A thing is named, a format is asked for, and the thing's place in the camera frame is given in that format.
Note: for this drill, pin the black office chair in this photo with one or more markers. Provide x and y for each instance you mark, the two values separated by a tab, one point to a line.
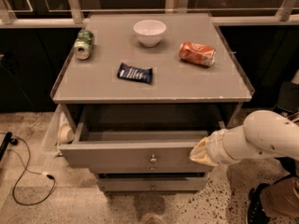
288	99

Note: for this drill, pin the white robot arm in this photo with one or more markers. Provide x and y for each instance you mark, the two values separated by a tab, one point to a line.
263	134

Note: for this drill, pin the green soda can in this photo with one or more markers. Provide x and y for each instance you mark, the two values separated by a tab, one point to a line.
84	44

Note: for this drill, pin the white cup in bin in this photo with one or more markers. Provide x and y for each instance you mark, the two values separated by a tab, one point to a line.
65	134

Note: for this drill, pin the grey drawer cabinet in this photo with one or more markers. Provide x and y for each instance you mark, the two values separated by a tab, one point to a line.
181	97

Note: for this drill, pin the black shoe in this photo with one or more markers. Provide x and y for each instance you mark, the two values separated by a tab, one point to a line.
255	213

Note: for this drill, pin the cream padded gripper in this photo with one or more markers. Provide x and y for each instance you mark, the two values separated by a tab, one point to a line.
216	146

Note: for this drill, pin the dark blue snack packet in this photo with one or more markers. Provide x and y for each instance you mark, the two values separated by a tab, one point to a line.
136	74

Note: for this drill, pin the grey lower drawer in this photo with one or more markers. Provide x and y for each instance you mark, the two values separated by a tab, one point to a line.
160	182

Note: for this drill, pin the person's tan trouser leg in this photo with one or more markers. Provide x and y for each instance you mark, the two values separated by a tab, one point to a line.
282	198

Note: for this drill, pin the white bowl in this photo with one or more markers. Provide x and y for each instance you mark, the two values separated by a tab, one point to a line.
149	32

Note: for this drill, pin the orange soda can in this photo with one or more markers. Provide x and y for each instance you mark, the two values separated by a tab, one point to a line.
197	53

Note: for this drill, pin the grey top drawer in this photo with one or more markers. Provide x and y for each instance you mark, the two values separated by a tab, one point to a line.
128	152

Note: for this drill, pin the grey drawer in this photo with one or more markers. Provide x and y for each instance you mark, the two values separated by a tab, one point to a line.
128	152
160	182

